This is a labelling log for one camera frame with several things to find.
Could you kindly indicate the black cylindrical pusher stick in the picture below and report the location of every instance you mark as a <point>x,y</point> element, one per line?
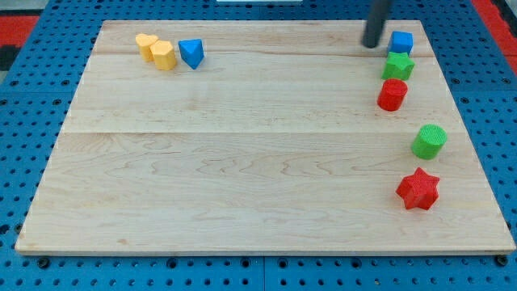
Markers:
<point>374,26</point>

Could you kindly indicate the light wooden board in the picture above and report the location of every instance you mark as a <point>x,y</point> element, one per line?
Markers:
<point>274,145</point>

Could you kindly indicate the yellow heart block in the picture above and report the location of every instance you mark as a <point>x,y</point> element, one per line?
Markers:
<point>144,42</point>

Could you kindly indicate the green star block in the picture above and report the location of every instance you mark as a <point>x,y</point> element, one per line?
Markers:
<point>398,66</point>

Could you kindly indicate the red star block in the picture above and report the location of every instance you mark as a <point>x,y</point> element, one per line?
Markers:
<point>419,190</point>

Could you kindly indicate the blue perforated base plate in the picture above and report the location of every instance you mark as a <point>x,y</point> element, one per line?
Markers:
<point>36,93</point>

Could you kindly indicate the blue cube block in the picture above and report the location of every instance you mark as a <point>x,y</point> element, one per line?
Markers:
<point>401,42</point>

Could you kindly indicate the blue triangular prism block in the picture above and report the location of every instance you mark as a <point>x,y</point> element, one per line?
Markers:
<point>192,52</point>

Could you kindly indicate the green cylinder block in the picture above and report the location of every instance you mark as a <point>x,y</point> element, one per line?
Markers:
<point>429,141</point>

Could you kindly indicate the yellow hexagon block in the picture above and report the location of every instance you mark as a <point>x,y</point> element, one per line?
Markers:
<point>163,55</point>

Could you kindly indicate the red cylinder block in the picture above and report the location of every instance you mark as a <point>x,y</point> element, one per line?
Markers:
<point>392,94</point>

